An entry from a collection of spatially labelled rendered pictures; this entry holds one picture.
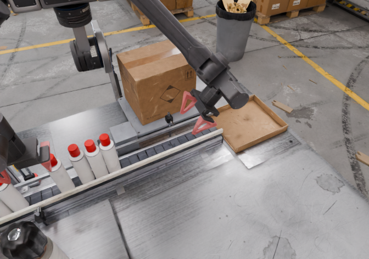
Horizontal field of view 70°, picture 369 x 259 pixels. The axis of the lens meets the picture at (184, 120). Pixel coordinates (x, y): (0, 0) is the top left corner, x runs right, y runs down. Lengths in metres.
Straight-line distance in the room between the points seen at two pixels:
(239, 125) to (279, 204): 0.42
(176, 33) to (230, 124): 0.75
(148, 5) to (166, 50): 0.65
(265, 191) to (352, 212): 0.32
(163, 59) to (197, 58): 0.55
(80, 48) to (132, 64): 0.22
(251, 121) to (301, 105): 1.57
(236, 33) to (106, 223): 2.53
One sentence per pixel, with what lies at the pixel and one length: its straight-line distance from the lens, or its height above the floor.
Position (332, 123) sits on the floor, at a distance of 2.83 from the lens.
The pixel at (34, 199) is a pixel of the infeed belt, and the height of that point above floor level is 0.88.
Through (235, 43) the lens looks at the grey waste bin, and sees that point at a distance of 3.17.
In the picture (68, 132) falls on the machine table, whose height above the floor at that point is 0.83.
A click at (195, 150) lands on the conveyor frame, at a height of 0.87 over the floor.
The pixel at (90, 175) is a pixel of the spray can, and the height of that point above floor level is 0.92.
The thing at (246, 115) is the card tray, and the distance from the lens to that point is 1.38.
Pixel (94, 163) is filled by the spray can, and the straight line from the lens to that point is 1.00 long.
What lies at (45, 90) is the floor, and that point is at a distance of 3.19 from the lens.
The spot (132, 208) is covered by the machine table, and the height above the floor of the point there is 0.83.
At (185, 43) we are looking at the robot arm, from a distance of 0.68.
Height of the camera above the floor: 1.78
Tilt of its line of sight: 46 degrees down
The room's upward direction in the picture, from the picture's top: straight up
